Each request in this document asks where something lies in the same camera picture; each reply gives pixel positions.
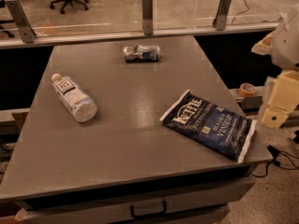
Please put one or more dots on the crushed Red Bull can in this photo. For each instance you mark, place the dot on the crushed Red Bull can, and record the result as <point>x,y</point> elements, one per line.
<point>142,53</point>

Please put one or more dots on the grey table drawer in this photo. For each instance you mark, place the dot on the grey table drawer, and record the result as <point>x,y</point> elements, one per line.
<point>200,204</point>

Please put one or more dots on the roll of masking tape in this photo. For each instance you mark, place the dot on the roll of masking tape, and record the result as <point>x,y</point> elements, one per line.
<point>247,90</point>

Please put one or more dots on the black drawer handle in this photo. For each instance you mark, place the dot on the black drawer handle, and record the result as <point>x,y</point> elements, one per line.
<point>141,212</point>

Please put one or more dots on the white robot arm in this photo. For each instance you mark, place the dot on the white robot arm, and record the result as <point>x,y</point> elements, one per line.
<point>283,46</point>

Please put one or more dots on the glass partition panel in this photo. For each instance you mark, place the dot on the glass partition panel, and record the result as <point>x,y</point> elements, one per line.
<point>108,19</point>

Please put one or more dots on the left metal glass bracket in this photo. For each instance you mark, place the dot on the left metal glass bracket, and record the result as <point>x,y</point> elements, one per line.
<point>26,32</point>

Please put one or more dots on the right metal glass bracket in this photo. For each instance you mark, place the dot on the right metal glass bracket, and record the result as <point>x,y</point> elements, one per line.
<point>220,20</point>

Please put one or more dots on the blue Kettle chip bag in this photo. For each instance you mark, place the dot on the blue Kettle chip bag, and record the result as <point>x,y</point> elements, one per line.
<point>211,125</point>

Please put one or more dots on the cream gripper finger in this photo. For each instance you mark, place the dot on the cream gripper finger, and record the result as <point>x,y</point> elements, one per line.
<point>264,46</point>
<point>274,117</point>

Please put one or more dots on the clear plastic water bottle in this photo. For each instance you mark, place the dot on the clear plastic water bottle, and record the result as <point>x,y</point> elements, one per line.
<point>74,98</point>

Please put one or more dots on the middle metal glass bracket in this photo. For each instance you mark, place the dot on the middle metal glass bracket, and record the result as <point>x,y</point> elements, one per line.
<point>147,14</point>

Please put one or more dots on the metal glass bracket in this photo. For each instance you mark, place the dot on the metal glass bracket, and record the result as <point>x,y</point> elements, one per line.
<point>26,32</point>
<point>220,20</point>
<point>147,14</point>

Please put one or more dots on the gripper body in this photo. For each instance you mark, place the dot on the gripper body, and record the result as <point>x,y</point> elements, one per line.
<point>288,44</point>

